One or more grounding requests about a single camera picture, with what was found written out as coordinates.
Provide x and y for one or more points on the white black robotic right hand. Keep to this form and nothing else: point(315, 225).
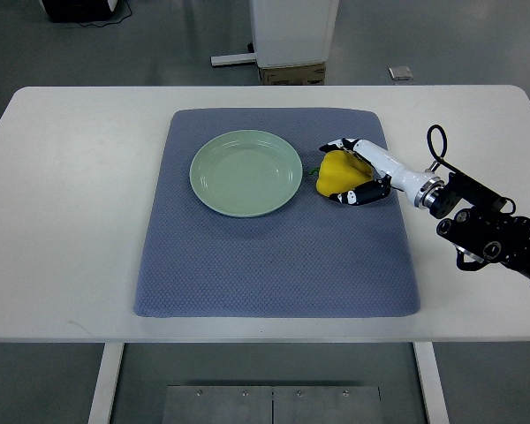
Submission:
point(388, 173)

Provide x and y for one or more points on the yellow bell pepper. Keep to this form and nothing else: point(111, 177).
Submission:
point(340, 172)

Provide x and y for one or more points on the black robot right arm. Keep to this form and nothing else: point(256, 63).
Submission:
point(480, 223)

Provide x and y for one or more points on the small grey floor plate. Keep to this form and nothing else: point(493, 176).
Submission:
point(400, 73)

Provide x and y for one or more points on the light green plate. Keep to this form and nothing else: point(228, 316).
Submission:
point(246, 173)

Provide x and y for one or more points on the blue textured mat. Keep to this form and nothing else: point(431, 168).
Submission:
point(312, 258)

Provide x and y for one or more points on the brown cardboard box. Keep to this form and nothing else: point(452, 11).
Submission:
point(305, 75)

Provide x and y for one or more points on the white right table leg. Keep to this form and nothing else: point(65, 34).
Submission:
point(430, 383)

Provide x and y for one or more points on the white table leg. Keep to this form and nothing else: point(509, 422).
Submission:
point(106, 384)
point(430, 383)

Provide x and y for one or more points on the white floor base bar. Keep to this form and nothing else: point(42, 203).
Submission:
point(233, 60)

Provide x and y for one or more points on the white left table leg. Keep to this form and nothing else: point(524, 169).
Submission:
point(106, 384)

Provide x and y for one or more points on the black white device on floor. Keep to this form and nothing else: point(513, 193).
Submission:
point(79, 11)

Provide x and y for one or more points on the white pedestal cabinet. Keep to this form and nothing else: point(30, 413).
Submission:
point(289, 33)

